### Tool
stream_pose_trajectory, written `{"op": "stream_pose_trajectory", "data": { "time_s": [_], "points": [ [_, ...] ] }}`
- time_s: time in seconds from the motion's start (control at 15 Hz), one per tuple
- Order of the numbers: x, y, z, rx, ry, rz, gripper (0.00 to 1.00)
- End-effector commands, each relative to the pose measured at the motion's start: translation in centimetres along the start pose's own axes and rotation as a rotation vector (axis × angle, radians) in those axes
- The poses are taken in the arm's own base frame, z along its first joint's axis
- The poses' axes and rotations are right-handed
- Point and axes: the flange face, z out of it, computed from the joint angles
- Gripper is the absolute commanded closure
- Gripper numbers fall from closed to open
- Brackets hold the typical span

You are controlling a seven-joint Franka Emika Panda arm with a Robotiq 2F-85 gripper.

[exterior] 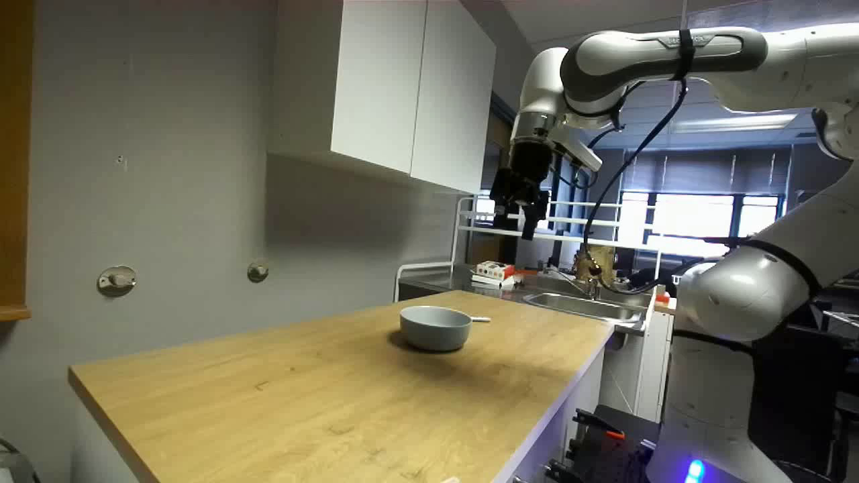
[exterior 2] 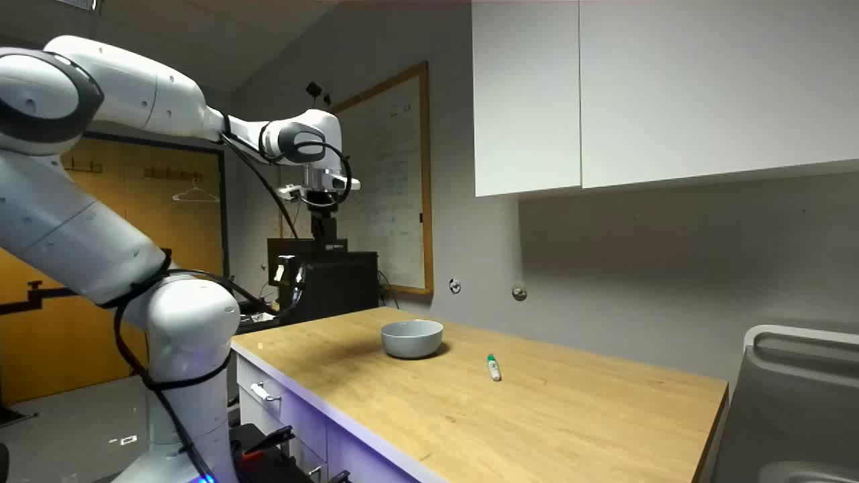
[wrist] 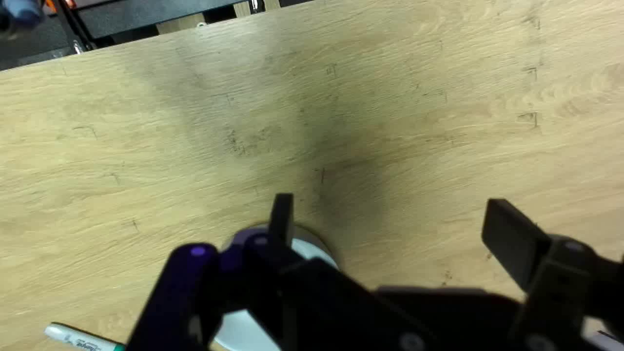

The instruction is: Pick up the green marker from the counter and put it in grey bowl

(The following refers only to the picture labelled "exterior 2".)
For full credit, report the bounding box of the black and red base box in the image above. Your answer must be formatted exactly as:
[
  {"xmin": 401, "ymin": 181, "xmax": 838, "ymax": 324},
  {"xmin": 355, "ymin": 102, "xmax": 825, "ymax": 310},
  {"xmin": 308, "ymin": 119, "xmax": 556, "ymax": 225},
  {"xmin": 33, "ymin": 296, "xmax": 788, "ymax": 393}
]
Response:
[{"xmin": 227, "ymin": 422, "xmax": 313, "ymax": 483}]

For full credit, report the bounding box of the grey bowl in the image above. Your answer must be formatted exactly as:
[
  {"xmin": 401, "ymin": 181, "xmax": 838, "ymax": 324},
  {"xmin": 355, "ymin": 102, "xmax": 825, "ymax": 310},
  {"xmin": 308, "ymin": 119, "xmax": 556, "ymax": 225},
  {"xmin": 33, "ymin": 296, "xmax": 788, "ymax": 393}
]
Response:
[{"xmin": 378, "ymin": 318, "xmax": 445, "ymax": 363}]

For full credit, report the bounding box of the orange wooden door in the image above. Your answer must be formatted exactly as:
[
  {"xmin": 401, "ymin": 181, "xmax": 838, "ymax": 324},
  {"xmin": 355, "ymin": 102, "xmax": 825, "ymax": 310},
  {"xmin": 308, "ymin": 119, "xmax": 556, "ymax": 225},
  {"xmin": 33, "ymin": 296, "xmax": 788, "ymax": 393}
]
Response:
[{"xmin": 0, "ymin": 133, "xmax": 227, "ymax": 409}]

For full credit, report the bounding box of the white counter drawer front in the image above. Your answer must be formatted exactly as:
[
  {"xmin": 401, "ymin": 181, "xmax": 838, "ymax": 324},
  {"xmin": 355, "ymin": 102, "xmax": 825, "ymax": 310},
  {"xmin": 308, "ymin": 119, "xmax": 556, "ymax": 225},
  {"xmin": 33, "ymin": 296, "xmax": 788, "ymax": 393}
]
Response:
[{"xmin": 230, "ymin": 351, "xmax": 423, "ymax": 483}]

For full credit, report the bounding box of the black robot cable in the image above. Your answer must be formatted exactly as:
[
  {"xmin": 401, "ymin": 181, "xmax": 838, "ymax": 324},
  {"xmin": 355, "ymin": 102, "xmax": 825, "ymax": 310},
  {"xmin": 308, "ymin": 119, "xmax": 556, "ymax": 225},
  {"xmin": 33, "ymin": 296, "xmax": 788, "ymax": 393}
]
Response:
[{"xmin": 111, "ymin": 133, "xmax": 358, "ymax": 483}]

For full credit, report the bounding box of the wood framed whiteboard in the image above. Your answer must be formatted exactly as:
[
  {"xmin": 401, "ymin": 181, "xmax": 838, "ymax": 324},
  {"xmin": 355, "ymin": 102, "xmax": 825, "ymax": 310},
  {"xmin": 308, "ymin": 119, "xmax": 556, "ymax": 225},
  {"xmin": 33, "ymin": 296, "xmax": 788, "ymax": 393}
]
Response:
[{"xmin": 331, "ymin": 59, "xmax": 437, "ymax": 304}]

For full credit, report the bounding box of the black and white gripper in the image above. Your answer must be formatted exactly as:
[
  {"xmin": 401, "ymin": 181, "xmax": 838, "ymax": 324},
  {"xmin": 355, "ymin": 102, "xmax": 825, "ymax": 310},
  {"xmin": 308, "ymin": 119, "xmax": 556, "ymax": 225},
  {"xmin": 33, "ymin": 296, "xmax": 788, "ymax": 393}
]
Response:
[{"xmin": 304, "ymin": 169, "xmax": 363, "ymax": 241}]

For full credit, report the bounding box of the grey dish rack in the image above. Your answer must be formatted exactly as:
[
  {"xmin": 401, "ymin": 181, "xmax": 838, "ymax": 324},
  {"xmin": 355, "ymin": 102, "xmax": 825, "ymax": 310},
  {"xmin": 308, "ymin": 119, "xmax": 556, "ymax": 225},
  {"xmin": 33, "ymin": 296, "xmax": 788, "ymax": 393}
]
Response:
[{"xmin": 703, "ymin": 322, "xmax": 859, "ymax": 483}]

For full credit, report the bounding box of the black equipment box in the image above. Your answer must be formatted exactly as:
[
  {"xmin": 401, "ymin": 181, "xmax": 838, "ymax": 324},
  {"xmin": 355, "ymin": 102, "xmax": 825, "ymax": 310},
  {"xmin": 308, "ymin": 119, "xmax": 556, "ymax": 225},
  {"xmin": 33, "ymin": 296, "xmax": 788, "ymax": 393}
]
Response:
[{"xmin": 265, "ymin": 236, "xmax": 382, "ymax": 328}]

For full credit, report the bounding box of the white cabinet door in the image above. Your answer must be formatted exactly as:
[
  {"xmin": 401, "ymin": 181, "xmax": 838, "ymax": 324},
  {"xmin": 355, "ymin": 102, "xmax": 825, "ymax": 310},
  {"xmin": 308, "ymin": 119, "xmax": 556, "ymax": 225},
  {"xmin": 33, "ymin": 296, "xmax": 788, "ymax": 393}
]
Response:
[
  {"xmin": 469, "ymin": 0, "xmax": 586, "ymax": 201},
  {"xmin": 578, "ymin": 0, "xmax": 859, "ymax": 192}
]

